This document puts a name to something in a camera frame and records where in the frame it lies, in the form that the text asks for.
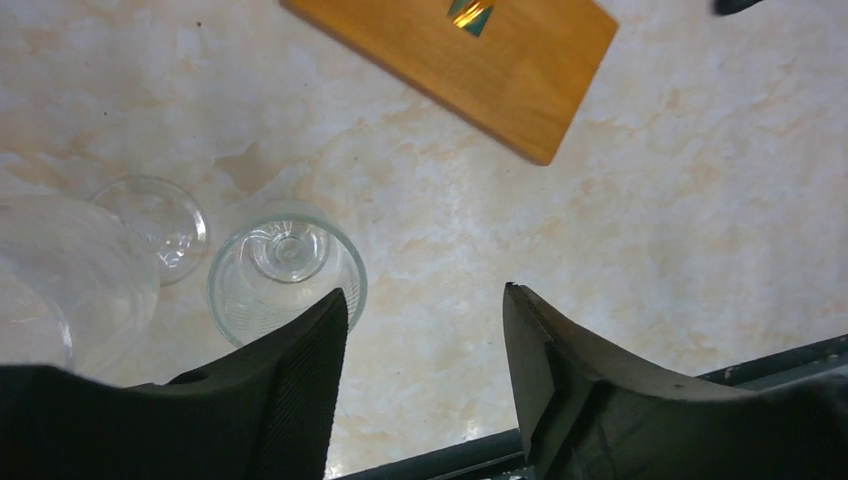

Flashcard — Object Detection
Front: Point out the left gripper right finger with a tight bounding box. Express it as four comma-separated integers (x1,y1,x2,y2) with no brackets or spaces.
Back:
503,283,847,479

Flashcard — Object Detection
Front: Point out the gold wire glass rack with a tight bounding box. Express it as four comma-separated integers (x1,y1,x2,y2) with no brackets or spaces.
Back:
448,0,495,37

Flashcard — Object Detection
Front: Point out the clear smooth wine glass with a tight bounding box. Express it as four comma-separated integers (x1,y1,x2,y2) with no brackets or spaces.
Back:
1,176,209,378

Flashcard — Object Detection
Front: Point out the clear ribbed wine glass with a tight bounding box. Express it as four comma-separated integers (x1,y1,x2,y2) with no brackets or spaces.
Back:
207,199,368,348

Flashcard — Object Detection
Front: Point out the wooden rack base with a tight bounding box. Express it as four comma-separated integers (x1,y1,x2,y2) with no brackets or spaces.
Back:
282,0,619,166

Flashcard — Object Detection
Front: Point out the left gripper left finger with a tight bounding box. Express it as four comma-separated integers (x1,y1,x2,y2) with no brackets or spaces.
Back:
1,289,348,479

